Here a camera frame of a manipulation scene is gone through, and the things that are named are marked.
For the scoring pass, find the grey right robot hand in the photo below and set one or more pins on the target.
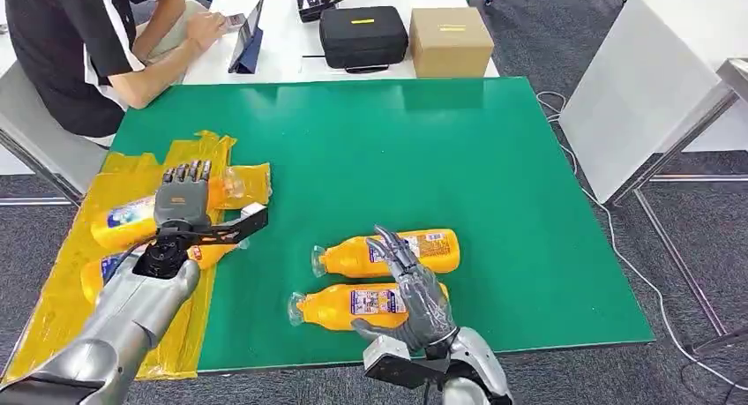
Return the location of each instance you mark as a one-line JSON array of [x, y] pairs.
[[423, 309]]

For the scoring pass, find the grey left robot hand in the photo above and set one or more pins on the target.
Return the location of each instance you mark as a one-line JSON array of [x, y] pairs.
[[181, 200]]

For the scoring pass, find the orange drink bottle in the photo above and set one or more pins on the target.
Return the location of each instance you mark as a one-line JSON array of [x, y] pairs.
[[327, 309], [345, 261], [105, 236], [93, 279]]

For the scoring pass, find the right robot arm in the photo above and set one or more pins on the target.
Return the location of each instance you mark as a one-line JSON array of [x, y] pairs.
[[479, 355]]

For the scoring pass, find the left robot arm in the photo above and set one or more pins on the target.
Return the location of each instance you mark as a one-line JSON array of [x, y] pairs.
[[134, 309]]

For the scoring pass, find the green table mat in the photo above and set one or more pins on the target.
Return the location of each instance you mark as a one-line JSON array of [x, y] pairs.
[[409, 157]]

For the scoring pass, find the tablet with dark cover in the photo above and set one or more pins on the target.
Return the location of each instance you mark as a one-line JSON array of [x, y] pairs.
[[248, 40]]

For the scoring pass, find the phone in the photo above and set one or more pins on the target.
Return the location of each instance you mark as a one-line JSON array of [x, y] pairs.
[[235, 20]]

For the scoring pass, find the white desk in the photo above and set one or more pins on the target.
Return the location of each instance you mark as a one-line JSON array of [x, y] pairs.
[[280, 40]]

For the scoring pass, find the person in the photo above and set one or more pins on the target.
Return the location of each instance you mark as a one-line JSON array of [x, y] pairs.
[[58, 40]]

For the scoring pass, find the black bag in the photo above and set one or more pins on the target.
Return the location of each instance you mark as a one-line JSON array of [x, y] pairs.
[[310, 2]]

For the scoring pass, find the black hard case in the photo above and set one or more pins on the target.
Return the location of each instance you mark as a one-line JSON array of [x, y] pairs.
[[362, 40]]

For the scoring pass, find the brown cardboard box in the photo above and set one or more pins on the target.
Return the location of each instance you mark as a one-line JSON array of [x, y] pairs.
[[450, 46]]

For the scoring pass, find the white side table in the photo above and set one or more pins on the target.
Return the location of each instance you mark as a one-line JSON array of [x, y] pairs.
[[643, 81]]

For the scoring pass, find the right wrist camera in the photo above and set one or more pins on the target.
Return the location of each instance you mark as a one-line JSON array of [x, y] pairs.
[[388, 361]]

